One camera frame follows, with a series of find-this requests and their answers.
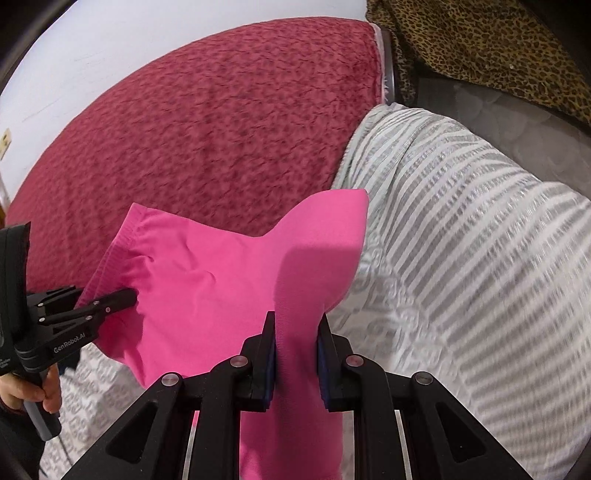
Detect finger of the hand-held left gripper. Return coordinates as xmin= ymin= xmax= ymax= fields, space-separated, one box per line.
xmin=76 ymin=288 xmax=138 ymax=320

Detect person's left hand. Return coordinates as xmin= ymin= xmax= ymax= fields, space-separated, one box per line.
xmin=0 ymin=364 xmax=62 ymax=415

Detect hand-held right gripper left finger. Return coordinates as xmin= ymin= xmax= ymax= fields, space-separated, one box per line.
xmin=81 ymin=311 xmax=278 ymax=480

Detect grey white striped blanket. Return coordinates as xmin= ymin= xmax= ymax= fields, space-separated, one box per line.
xmin=41 ymin=104 xmax=591 ymax=480

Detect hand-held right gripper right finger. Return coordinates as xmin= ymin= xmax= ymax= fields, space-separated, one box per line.
xmin=316 ymin=314 xmax=522 ymax=480

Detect pink pants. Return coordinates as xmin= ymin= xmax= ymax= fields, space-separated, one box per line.
xmin=76 ymin=188 xmax=370 ymax=480

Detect quilted mattress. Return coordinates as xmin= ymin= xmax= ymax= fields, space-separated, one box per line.
xmin=413 ymin=76 xmax=591 ymax=155

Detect red textured blanket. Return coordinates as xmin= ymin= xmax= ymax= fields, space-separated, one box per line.
xmin=7 ymin=17 xmax=384 ymax=296

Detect leopard print cloth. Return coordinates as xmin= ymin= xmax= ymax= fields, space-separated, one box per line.
xmin=367 ymin=0 xmax=591 ymax=123

